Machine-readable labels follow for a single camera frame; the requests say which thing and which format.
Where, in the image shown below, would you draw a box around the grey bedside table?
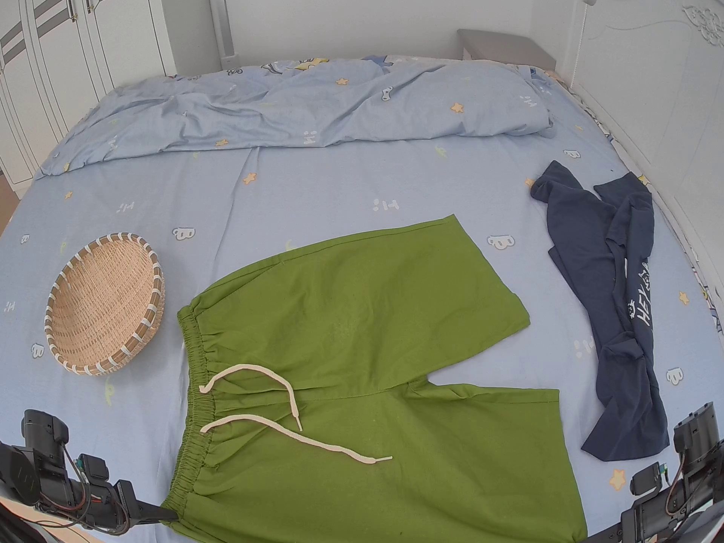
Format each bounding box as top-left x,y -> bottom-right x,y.
457,29 -> 558,72

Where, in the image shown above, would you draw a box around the dark blue printed T-shirt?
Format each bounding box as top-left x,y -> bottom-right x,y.
531,161 -> 673,462

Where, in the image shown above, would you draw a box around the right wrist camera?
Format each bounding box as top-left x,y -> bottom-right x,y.
630,463 -> 664,497

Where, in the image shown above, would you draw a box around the white wardrobe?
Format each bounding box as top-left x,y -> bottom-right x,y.
0,0 -> 176,185

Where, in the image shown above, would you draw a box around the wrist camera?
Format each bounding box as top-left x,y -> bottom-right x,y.
630,463 -> 664,497
76,455 -> 110,483

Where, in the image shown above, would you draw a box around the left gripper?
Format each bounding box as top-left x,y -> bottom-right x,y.
67,479 -> 140,531

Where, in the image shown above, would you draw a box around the green shorts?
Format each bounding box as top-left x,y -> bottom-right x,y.
160,214 -> 589,543

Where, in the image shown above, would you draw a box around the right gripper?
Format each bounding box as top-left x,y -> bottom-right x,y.
619,498 -> 683,543

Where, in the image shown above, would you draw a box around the pale blue quilt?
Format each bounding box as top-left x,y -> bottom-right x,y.
37,54 -> 558,176

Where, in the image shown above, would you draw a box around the round woven basket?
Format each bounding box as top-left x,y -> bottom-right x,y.
44,232 -> 166,377

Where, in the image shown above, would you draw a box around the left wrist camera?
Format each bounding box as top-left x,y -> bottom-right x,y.
76,455 -> 110,483

